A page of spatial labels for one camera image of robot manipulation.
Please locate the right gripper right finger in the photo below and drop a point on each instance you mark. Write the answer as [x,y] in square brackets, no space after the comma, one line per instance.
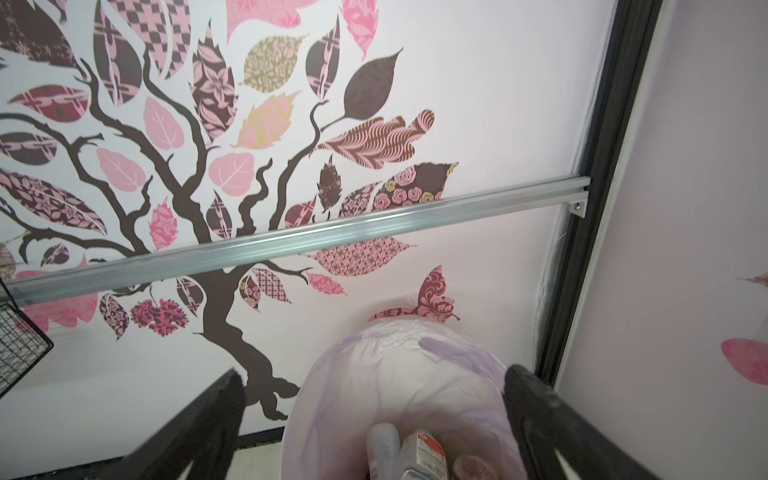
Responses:
[547,430]

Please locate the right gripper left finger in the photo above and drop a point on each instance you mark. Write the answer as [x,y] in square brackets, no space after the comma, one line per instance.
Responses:
[199,441]

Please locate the red blue small bottle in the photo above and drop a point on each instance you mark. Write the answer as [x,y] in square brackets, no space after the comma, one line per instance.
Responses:
[421,457]

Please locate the purple bin liner bag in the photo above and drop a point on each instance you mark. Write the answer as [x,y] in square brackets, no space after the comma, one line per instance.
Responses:
[412,374]

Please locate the black wire basket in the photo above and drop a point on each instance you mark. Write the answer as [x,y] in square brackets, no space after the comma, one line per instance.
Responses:
[23,343]

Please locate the aluminium rail back wall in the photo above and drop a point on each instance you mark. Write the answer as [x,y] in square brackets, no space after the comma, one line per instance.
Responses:
[285,242]

